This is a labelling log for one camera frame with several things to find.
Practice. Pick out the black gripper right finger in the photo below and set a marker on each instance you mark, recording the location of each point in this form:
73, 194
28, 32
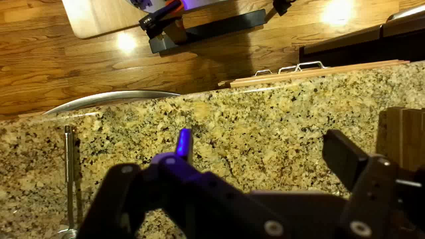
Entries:
380, 199

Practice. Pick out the grey robot stand base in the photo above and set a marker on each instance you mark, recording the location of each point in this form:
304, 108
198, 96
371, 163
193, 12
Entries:
213, 27

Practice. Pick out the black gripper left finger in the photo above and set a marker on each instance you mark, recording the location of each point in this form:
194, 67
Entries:
203, 190

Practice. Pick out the curved silver metal bar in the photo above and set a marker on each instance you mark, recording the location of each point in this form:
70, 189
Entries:
110, 97

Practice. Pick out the light wooden board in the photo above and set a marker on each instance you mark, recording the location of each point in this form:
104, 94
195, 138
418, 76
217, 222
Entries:
309, 77

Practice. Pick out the thin chrome post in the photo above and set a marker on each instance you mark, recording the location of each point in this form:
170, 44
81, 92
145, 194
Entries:
69, 167

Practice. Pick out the dark brown cabinet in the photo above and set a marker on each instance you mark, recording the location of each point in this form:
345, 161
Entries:
353, 47

